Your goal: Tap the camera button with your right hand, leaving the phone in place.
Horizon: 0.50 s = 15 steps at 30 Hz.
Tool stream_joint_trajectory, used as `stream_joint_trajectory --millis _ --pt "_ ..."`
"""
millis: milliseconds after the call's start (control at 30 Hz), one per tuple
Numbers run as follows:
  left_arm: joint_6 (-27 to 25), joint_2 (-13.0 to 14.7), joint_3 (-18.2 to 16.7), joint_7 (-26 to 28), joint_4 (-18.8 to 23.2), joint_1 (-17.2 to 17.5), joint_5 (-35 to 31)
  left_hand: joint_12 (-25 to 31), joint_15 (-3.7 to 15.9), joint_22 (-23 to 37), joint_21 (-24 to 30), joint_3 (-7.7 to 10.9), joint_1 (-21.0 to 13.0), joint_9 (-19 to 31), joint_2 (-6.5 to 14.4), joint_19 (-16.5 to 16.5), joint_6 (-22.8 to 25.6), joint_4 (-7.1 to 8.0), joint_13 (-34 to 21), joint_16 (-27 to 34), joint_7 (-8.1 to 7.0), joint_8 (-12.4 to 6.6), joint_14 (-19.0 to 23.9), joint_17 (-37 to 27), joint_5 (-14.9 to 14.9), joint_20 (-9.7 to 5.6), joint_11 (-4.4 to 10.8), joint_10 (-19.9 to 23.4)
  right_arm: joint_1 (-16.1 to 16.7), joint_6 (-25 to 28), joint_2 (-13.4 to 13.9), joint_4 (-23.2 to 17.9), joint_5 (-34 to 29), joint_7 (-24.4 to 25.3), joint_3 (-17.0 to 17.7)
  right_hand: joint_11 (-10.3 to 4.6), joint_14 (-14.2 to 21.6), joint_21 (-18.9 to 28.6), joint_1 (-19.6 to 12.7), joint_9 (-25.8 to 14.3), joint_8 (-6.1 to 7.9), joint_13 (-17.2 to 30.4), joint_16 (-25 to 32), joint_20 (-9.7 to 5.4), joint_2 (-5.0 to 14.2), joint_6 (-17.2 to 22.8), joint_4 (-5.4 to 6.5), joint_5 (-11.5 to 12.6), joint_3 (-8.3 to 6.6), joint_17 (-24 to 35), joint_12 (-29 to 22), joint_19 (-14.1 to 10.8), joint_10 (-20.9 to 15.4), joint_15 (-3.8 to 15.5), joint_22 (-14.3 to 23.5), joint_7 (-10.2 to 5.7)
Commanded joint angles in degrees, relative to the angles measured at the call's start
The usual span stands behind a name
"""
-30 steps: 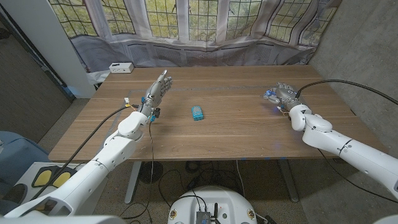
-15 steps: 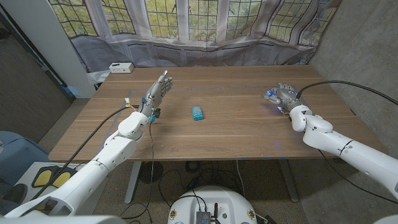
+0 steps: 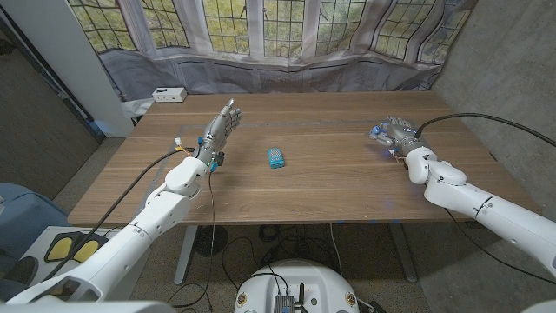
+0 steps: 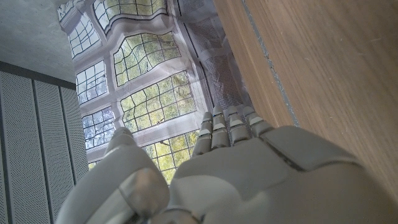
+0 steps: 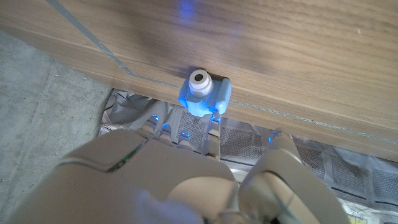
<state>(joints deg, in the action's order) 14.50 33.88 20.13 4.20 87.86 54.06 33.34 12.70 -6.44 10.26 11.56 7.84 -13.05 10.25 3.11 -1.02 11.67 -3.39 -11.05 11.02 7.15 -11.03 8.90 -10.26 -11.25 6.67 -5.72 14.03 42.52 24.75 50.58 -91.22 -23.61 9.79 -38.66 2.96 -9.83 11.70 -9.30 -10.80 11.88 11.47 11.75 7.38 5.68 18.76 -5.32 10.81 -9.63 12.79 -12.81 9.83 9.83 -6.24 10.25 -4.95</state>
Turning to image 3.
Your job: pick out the white right shoulder cover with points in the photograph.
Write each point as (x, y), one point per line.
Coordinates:
(543, 308)

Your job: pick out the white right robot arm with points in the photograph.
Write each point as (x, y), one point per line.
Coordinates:
(478, 204)

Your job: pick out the teal toy phone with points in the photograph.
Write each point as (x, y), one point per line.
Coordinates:
(276, 158)

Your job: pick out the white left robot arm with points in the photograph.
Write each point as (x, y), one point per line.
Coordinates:
(141, 230)

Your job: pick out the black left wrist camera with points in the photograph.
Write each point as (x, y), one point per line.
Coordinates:
(220, 159)

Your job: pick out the white left shoulder cover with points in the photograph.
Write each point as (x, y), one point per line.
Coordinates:
(87, 308)

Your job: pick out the white power socket box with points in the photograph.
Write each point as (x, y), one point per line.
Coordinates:
(169, 94)

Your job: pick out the blue upholstered chair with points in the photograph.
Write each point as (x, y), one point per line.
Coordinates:
(26, 213)

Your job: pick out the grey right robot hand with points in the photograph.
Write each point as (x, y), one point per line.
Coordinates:
(401, 135)

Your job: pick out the white partition panel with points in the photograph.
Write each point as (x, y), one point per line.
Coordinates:
(74, 65)

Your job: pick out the white table leg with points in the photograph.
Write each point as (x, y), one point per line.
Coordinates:
(186, 254)

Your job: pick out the grey electronics box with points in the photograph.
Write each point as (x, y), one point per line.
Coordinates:
(283, 304)

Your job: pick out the black antenna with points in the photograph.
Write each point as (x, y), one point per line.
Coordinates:
(301, 293)

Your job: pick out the blue toy camera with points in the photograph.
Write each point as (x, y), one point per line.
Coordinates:
(382, 128)

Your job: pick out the grey table leg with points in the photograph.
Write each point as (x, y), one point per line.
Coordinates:
(403, 254)

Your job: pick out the black round floor disc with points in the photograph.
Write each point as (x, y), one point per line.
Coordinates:
(219, 241)

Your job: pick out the white floor board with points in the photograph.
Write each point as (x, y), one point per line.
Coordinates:
(37, 243)

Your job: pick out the printed window backdrop cloth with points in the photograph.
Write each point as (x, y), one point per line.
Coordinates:
(278, 65)

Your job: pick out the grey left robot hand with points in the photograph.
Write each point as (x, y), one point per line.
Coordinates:
(218, 130)

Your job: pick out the black pedal with yellow pads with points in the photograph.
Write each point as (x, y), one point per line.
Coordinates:
(60, 248)

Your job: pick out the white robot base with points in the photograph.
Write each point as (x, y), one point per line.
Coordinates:
(313, 282)

